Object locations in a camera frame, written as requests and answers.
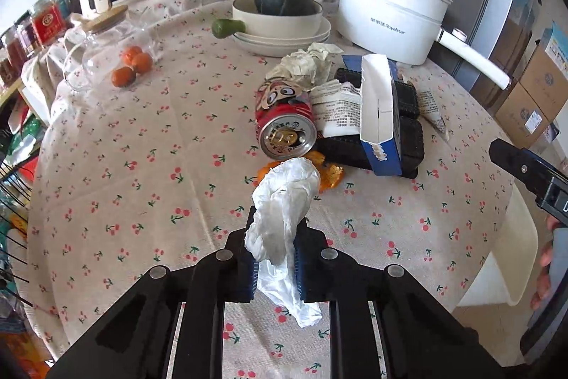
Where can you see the cream bowl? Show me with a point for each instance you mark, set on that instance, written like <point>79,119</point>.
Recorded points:
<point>275,26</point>

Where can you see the cardboard box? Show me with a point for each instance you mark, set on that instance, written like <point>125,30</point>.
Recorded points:
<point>523,112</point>
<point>548,81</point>

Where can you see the orange peel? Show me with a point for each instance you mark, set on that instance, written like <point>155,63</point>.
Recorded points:
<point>330,177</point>

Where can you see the person's right hand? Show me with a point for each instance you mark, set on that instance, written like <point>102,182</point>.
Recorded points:
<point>546,257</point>

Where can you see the glass jar with wooden lid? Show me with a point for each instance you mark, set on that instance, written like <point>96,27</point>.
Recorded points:
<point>104,19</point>

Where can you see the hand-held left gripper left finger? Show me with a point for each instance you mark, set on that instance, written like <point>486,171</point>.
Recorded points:
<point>248,274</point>

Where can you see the beige crumpled paper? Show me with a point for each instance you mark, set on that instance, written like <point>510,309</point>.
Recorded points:
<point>306,63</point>

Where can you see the tangerine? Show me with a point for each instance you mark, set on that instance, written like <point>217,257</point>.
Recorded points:
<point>143,63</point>
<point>123,77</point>
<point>131,52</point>

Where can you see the blue printed box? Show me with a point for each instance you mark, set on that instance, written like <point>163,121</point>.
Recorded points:
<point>557,44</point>

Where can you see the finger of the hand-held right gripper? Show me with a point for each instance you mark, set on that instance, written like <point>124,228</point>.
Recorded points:
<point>517,161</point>

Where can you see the white printed packet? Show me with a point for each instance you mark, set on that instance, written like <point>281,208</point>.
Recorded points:
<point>432,108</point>
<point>337,108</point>

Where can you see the green avocado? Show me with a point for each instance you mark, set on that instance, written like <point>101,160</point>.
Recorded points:
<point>224,28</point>

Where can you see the white chair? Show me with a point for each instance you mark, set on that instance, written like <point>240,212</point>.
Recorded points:
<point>514,250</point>

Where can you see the cream plate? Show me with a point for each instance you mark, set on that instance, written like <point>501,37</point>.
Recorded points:
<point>326,30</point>
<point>288,48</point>

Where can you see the cherry print tablecloth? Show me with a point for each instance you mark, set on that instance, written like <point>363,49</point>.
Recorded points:
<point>155,183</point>

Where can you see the white tissue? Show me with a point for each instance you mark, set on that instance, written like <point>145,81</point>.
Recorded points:
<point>284,201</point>

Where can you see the red drink can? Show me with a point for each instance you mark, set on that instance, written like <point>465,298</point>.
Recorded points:
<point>284,112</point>

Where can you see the grey refrigerator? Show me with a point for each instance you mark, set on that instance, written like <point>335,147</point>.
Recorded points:
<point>488,6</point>

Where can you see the white electric pot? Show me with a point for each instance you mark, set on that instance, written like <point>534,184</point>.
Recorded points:
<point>386,28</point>

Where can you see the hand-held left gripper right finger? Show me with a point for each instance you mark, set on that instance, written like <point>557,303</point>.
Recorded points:
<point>302,272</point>

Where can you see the blue and white open box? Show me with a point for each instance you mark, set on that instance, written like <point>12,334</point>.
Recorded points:
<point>377,95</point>

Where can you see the dark sauce jar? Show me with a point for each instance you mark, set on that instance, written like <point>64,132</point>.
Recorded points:
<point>17,50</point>

